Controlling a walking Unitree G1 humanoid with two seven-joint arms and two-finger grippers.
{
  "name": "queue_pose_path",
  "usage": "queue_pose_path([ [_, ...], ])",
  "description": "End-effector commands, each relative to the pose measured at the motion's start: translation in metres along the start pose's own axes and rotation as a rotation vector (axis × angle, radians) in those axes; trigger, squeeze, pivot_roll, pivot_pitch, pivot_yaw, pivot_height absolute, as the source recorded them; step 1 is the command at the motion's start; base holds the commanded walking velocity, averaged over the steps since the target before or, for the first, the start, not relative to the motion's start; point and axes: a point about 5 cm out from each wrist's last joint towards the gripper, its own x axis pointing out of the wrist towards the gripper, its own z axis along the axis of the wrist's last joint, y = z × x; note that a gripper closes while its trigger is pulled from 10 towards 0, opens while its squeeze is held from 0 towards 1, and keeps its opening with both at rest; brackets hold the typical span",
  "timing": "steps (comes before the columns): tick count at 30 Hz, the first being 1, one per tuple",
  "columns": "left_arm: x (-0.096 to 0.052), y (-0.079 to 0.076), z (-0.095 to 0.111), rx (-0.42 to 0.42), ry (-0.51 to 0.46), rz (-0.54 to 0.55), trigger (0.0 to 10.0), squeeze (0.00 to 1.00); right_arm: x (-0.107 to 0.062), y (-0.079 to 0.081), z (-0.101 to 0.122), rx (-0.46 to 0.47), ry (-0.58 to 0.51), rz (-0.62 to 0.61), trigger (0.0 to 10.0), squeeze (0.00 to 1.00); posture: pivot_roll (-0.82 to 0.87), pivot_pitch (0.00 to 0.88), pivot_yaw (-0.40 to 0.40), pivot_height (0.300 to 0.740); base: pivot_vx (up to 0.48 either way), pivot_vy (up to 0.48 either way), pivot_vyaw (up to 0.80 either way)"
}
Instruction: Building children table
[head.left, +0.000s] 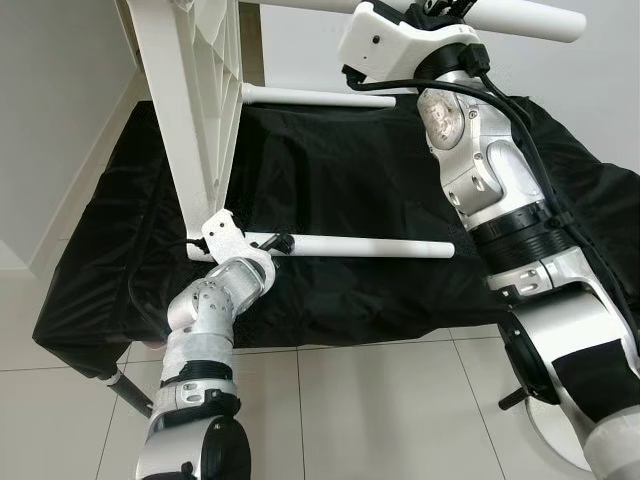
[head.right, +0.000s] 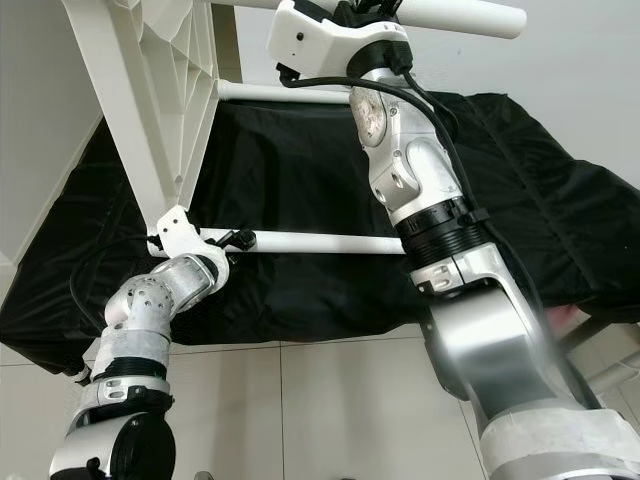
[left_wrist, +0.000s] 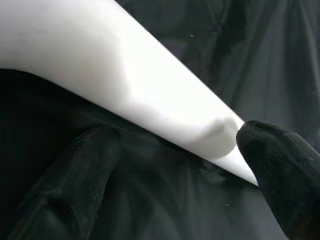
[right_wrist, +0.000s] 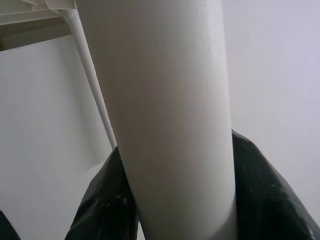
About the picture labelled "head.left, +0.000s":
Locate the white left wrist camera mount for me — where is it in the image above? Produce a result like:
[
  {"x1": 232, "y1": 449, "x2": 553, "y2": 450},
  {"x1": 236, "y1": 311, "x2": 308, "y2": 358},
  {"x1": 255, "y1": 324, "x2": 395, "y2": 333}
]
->
[{"x1": 198, "y1": 209, "x2": 277, "y2": 288}]

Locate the black stand pole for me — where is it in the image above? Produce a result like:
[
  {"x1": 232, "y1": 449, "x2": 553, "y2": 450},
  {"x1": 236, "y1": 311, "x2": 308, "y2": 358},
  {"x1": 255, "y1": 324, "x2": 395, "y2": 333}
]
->
[{"x1": 497, "y1": 388, "x2": 533, "y2": 412}]

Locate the black table cloth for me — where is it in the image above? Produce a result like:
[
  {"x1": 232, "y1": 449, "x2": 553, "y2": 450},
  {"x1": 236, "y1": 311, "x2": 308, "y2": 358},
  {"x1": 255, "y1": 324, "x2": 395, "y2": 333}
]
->
[{"x1": 32, "y1": 93, "x2": 640, "y2": 381}]

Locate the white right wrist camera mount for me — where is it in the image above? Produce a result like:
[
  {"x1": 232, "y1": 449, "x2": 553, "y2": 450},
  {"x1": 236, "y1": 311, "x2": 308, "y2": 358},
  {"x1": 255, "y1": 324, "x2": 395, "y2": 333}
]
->
[{"x1": 336, "y1": 2, "x2": 483, "y2": 83}]

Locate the black tripod leg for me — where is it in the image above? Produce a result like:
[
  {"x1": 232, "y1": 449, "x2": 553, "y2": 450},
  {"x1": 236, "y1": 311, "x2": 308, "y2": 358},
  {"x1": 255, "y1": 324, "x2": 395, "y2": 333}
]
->
[{"x1": 103, "y1": 363, "x2": 157, "y2": 421}]

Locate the white plastic table leg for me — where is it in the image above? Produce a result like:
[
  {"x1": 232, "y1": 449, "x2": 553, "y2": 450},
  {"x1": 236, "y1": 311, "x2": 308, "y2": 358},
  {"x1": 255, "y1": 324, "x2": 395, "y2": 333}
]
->
[
  {"x1": 240, "y1": 0, "x2": 589, "y2": 44},
  {"x1": 188, "y1": 231, "x2": 457, "y2": 263},
  {"x1": 240, "y1": 82, "x2": 399, "y2": 110}
]

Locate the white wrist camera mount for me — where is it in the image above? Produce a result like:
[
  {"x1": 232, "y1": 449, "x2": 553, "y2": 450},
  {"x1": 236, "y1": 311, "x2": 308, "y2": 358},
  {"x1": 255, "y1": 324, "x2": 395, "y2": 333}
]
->
[
  {"x1": 198, "y1": 209, "x2": 277, "y2": 288},
  {"x1": 336, "y1": 2, "x2": 483, "y2": 83}
]

